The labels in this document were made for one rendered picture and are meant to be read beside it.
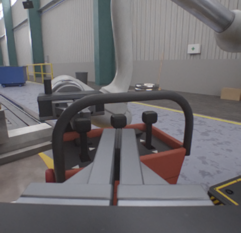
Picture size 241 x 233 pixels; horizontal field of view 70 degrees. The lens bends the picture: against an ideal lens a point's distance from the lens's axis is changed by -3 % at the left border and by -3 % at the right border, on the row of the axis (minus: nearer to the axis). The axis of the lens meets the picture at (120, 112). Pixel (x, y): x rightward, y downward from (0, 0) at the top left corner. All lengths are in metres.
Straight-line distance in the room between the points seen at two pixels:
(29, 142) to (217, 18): 1.38
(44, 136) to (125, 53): 1.08
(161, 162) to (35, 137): 1.27
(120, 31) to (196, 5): 0.43
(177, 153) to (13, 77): 9.67
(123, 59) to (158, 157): 0.38
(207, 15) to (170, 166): 0.76
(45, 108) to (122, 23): 0.34
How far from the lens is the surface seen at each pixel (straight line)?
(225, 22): 0.98
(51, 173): 0.29
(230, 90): 6.03
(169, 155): 0.27
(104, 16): 9.62
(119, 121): 0.26
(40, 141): 1.49
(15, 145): 1.44
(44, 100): 0.36
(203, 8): 0.92
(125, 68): 0.57
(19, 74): 9.79
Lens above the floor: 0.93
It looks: 15 degrees down
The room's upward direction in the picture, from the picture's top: straight up
